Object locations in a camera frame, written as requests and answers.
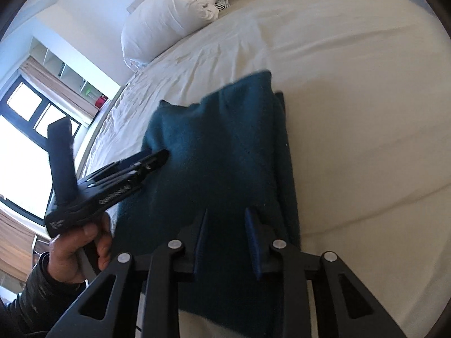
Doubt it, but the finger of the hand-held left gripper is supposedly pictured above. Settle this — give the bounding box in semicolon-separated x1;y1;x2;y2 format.
125;149;170;182
85;152;153;184

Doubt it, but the black framed window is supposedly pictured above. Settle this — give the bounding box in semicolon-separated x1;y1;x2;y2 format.
0;74;89;226

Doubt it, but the person's left hand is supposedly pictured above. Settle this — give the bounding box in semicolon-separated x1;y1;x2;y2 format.
47;213;114;284

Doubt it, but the white pillow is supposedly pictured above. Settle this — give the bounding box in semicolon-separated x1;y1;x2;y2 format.
121;0;221;68

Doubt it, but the brown curtain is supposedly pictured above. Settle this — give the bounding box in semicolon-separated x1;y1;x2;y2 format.
0;207;50;276
17;58;99;122

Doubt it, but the bed with white sheet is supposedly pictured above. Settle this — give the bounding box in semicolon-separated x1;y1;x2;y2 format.
72;0;451;338

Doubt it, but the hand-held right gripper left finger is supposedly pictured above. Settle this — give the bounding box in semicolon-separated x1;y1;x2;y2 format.
46;208;209;338

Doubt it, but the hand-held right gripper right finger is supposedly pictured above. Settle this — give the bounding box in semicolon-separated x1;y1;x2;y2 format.
244;208;406;338

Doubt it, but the person's left forearm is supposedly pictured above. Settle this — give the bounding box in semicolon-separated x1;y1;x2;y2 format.
0;252;89;338

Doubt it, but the white wall shelf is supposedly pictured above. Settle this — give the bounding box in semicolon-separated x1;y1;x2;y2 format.
28;37;121;117

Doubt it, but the teal knit garment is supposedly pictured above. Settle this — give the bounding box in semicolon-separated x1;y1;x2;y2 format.
111;70;302;338

